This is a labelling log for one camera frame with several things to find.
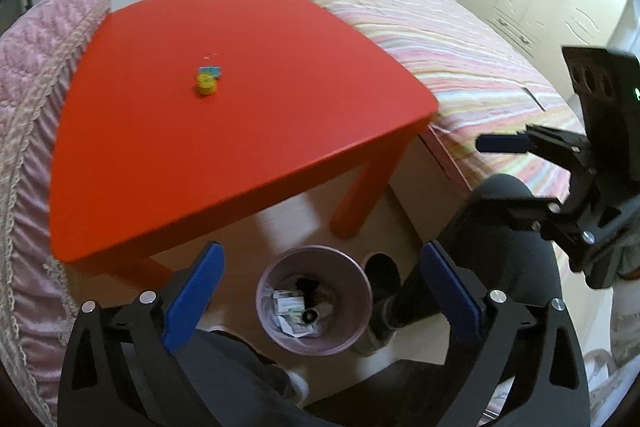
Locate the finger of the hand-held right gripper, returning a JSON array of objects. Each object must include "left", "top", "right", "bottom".
[
  {"left": 475, "top": 124, "right": 593, "bottom": 175},
  {"left": 492, "top": 196, "right": 596, "bottom": 255}
]

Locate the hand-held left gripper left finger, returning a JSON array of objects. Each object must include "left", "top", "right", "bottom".
[{"left": 57, "top": 241, "right": 226, "bottom": 427}]

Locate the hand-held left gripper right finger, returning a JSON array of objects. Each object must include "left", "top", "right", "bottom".
[{"left": 420, "top": 241, "right": 593, "bottom": 427}]

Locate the white sock box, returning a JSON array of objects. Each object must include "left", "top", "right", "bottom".
[{"left": 272, "top": 289, "right": 307, "bottom": 317}]

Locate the pink waste bin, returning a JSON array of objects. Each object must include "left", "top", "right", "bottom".
[{"left": 256, "top": 246, "right": 373, "bottom": 355}]

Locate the dark slipper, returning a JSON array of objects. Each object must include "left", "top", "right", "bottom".
[{"left": 364, "top": 253, "right": 402, "bottom": 304}]

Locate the person's left leg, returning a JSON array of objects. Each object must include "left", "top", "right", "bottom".
[{"left": 175, "top": 329, "right": 311, "bottom": 427}]

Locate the bed with striped cover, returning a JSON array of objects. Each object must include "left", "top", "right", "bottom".
[{"left": 255, "top": 0, "right": 591, "bottom": 202}]

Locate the red table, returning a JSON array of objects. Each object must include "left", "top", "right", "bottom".
[{"left": 49, "top": 0, "right": 441, "bottom": 289}]

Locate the yellow round toy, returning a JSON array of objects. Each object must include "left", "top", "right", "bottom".
[{"left": 194, "top": 73, "right": 219, "bottom": 97}]

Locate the pink quilted cover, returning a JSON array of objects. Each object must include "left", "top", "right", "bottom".
[{"left": 0, "top": 0, "right": 112, "bottom": 427}]

